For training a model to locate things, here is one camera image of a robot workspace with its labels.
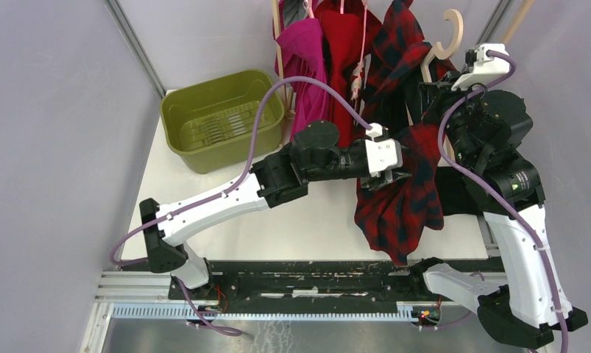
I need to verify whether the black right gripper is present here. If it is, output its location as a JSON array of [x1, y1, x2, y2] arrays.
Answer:
[[421, 69, 489, 166]]

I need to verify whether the beige plastic hanger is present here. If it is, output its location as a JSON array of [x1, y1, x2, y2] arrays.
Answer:
[[420, 9, 464, 83]]

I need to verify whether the red navy plaid skirt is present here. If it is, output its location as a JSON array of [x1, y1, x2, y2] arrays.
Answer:
[[354, 1, 444, 265]]

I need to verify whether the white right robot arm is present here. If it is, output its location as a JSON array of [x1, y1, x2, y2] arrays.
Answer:
[[408, 71, 588, 350]]

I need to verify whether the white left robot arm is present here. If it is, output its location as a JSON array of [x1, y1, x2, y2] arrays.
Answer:
[[139, 121, 410, 299]]

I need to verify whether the magenta pleated skirt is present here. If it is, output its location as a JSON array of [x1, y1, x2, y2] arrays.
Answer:
[[276, 18, 330, 135]]

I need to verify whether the pink plastic hanger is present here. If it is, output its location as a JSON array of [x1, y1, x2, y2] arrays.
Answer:
[[339, 1, 369, 68]]

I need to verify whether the white red floral garment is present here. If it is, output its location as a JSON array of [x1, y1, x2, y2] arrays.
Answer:
[[350, 59, 366, 101]]

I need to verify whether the black shirt with flower print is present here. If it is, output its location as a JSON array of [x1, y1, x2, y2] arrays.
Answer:
[[434, 166, 481, 216]]

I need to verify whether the red dress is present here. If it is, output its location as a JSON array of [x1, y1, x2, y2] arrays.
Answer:
[[316, 0, 384, 149]]

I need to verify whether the wooden clothes rack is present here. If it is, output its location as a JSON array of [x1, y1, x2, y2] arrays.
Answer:
[[272, 1, 531, 132]]

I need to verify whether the olive green plastic basket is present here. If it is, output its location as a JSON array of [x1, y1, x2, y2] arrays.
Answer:
[[160, 70, 286, 174]]

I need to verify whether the grey garment on rack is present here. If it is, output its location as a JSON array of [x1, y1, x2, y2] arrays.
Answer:
[[278, 0, 308, 30]]

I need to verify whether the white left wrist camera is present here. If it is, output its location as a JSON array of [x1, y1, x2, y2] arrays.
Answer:
[[364, 123, 403, 177]]

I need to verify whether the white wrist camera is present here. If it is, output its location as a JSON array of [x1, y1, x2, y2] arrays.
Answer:
[[451, 43, 510, 91], [364, 123, 403, 177]]

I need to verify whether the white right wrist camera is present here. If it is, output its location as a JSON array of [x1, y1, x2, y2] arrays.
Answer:
[[451, 43, 510, 91]]

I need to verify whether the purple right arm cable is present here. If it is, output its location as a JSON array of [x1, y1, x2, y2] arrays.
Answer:
[[419, 50, 569, 353]]

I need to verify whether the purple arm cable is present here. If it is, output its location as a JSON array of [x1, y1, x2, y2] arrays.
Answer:
[[419, 50, 569, 353], [110, 75, 374, 337]]

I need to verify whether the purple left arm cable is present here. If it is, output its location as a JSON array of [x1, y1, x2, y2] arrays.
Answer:
[[110, 75, 374, 337]]

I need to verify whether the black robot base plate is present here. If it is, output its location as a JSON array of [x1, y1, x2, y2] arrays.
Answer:
[[119, 258, 511, 315]]

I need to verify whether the aluminium corner rail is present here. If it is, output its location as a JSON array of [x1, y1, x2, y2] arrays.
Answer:
[[104, 0, 166, 99]]

